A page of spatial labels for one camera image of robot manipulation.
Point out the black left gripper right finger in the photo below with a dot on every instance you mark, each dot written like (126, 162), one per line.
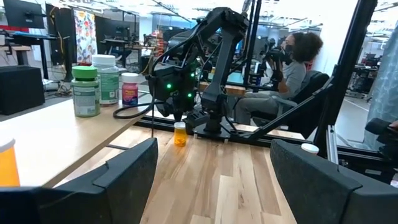
(326, 199)

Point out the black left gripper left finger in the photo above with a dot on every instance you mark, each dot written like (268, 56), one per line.
(93, 199)

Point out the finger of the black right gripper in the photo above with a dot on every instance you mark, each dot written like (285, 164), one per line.
(178, 112)

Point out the pink medicine bottle white cap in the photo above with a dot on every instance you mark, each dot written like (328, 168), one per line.
(130, 90)

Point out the large green label bottle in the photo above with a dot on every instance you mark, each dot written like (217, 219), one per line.
(109, 84)

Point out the green cap medicine bottle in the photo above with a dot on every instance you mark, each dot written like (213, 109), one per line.
(85, 93)

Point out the black mechanical arm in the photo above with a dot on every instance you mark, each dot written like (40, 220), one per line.
(377, 127)

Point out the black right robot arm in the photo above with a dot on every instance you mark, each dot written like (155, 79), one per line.
(224, 62)

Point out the wooden shelf black metal legs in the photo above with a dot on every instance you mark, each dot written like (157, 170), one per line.
(46, 140)

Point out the wooden side table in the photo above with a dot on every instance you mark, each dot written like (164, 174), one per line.
(233, 89)

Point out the colourful floral curtain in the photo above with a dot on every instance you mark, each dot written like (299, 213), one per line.
(85, 34)

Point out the black office chair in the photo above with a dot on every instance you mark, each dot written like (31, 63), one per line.
(311, 93)

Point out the person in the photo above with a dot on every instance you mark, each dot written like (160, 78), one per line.
(295, 77)

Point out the grey-blue curtain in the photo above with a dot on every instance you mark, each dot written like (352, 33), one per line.
(385, 87)

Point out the black cabinet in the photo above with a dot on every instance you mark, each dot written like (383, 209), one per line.
(20, 90)

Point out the dark desk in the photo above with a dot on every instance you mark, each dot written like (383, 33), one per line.
(31, 36)

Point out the black monitor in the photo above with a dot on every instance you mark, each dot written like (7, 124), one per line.
(23, 14)

